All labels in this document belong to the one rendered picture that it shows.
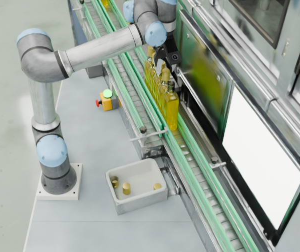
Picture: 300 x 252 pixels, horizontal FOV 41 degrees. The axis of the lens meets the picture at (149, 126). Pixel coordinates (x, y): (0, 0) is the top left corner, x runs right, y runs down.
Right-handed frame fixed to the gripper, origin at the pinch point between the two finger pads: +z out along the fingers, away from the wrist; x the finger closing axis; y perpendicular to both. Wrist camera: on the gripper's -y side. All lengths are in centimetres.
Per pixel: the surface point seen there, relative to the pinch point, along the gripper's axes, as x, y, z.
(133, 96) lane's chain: 8.5, 18.5, 27.3
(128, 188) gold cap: 26, -27, 34
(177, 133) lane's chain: -2.1, -10.7, 27.3
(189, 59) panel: -12.5, 4.5, 0.2
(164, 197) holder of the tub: 13, -34, 38
